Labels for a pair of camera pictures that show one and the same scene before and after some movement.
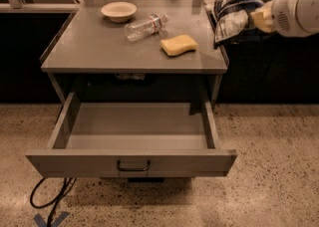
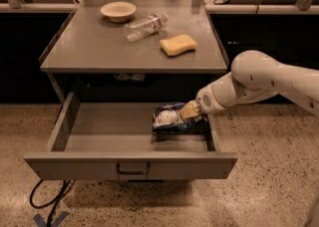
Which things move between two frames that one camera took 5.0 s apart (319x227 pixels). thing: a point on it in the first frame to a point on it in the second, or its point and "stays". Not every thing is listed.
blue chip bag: x=231 y=14 to x=167 y=117
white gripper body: x=281 y=14 to x=206 y=99
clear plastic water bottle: x=145 y=27 stays
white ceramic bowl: x=119 y=11 stays
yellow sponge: x=178 y=45 stays
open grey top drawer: x=127 y=139 stays
